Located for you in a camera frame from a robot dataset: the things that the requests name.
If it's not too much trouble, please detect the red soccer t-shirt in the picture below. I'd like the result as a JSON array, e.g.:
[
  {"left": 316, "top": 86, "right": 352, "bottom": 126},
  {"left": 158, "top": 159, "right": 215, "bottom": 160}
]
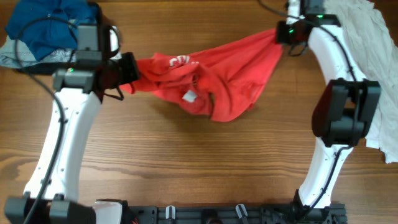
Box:
[{"left": 121, "top": 29, "right": 283, "bottom": 122}]

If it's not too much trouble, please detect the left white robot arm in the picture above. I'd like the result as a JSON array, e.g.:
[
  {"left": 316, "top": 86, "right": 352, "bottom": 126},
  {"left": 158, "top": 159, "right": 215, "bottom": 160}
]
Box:
[{"left": 4, "top": 24, "right": 139, "bottom": 223}]

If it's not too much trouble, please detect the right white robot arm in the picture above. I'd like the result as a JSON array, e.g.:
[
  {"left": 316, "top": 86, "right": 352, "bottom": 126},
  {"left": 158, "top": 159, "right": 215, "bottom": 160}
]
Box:
[{"left": 277, "top": 0, "right": 381, "bottom": 213}]

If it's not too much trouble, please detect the white crumpled cloth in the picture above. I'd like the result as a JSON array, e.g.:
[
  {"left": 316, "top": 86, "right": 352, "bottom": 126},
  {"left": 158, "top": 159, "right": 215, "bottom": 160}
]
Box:
[{"left": 325, "top": 0, "right": 397, "bottom": 163}]

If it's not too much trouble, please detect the blue polo shirt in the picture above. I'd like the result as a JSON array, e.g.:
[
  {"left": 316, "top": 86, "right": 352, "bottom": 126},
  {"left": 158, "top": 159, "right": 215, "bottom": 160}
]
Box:
[{"left": 5, "top": 0, "right": 98, "bottom": 60}]

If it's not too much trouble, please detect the grey folded garment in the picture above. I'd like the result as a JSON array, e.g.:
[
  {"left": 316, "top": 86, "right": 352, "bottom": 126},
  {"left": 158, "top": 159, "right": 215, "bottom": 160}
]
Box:
[{"left": 1, "top": 36, "right": 76, "bottom": 68}]

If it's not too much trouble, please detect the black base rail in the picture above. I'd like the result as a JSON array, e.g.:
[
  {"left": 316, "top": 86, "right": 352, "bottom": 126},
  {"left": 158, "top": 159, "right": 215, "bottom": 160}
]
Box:
[{"left": 131, "top": 204, "right": 348, "bottom": 224}]

